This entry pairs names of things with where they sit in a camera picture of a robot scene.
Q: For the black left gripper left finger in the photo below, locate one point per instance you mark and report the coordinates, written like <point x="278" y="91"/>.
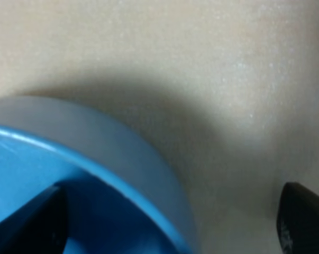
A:
<point x="39" y="226"/>

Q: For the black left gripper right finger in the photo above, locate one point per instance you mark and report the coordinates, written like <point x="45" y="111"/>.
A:
<point x="298" y="219"/>

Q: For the blue plastic bowl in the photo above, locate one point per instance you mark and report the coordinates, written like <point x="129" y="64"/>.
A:
<point x="122" y="196"/>

